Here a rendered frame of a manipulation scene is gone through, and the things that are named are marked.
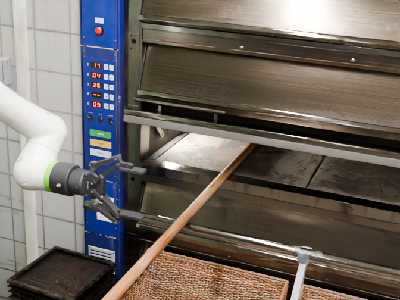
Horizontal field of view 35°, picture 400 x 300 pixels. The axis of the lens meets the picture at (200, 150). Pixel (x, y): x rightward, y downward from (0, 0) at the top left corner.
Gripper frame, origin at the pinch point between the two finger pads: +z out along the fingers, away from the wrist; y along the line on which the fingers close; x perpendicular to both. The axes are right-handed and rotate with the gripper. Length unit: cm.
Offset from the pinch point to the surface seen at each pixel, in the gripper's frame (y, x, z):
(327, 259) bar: 17, -18, 50
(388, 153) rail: -9, -40, 61
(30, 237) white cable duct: 57, -53, -76
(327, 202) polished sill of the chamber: 16, -55, 43
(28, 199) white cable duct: 39, -53, -76
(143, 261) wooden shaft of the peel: 12.8, 11.5, 6.8
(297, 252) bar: 16.7, -17.5, 41.4
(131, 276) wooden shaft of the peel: 13.0, 19.3, 7.1
